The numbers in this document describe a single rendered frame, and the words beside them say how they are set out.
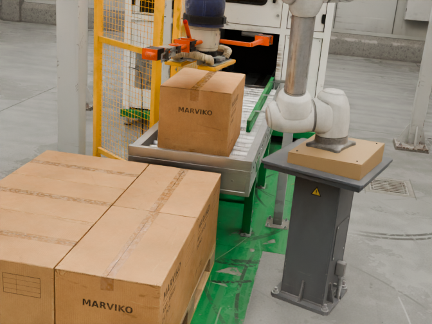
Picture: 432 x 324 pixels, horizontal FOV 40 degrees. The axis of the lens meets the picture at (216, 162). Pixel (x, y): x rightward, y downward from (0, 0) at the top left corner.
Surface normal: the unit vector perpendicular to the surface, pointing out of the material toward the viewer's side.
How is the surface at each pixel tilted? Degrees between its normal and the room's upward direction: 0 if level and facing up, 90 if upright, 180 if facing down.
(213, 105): 90
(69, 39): 90
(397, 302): 0
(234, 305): 0
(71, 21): 88
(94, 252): 0
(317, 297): 90
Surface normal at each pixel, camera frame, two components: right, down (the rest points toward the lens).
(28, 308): -0.18, 0.31
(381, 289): 0.07, -0.94
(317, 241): -0.51, 0.25
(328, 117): 0.06, 0.31
